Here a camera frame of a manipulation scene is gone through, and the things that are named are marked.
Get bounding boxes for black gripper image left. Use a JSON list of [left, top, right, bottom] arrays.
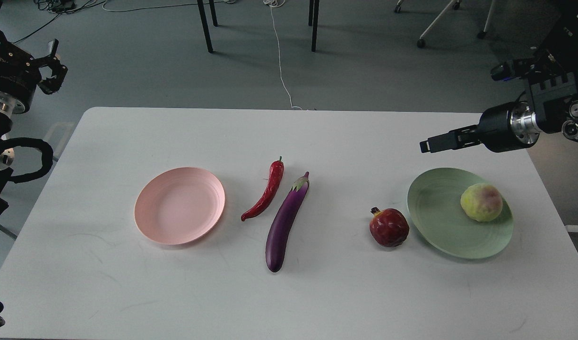
[[0, 0, 68, 114]]

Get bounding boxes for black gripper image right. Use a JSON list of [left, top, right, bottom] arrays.
[[419, 102, 540, 153]]

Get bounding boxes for yellow-green guava fruit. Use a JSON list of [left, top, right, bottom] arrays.
[[460, 183, 503, 222]]

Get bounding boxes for red pomegranate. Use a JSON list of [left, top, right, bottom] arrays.
[[369, 207, 410, 247]]

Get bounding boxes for red chili pepper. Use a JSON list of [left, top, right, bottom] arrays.
[[241, 156, 285, 221]]

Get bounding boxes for purple eggplant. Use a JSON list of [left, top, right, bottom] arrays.
[[265, 171, 310, 273]]

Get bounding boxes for white office chair base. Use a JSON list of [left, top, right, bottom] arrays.
[[415, 0, 498, 50]]

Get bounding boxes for black table leg left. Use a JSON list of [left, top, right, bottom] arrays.
[[197, 0, 219, 54]]

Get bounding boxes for black table leg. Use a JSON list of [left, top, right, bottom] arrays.
[[308, 0, 320, 52], [197, 0, 219, 54]]

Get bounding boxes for pink plate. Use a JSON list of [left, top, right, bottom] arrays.
[[134, 167, 226, 246]]

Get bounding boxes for black table leg right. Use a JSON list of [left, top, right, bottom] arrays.
[[308, 0, 320, 52]]

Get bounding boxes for black floor cables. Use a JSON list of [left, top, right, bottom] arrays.
[[12, 0, 237, 44]]

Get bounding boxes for white floor cable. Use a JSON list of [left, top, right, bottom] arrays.
[[263, 0, 303, 111]]

